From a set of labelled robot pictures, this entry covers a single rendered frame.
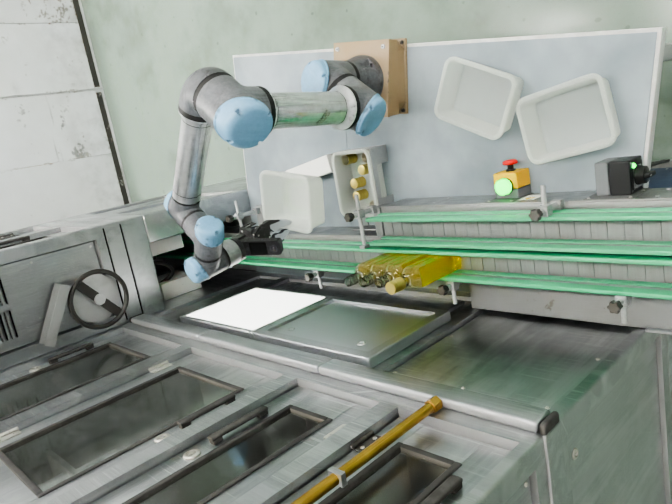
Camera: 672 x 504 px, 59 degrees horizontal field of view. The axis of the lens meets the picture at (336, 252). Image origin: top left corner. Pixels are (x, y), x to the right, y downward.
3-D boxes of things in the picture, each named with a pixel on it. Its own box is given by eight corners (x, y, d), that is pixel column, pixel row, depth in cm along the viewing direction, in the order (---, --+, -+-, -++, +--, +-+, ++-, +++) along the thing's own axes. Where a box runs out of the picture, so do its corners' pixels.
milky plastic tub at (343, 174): (357, 211, 209) (340, 217, 203) (347, 148, 204) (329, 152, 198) (395, 211, 196) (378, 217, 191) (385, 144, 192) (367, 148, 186)
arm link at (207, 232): (182, 211, 154) (181, 241, 162) (205, 238, 149) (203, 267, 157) (208, 202, 159) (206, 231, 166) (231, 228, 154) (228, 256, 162)
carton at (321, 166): (297, 168, 226) (285, 170, 222) (338, 152, 208) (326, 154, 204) (301, 183, 227) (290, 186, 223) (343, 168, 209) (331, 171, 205)
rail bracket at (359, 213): (376, 241, 188) (349, 252, 180) (367, 190, 185) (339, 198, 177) (383, 242, 186) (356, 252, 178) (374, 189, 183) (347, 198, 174)
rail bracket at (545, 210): (552, 208, 144) (526, 221, 135) (549, 179, 143) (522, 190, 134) (568, 208, 141) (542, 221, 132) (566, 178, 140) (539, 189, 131)
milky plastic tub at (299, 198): (279, 165, 188) (258, 169, 182) (329, 171, 173) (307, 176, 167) (283, 217, 193) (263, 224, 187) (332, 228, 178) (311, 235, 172)
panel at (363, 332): (257, 293, 228) (180, 324, 205) (255, 285, 227) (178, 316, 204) (451, 320, 163) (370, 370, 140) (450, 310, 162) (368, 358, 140)
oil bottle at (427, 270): (445, 266, 172) (399, 289, 158) (443, 248, 171) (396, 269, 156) (462, 268, 168) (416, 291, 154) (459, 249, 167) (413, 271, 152)
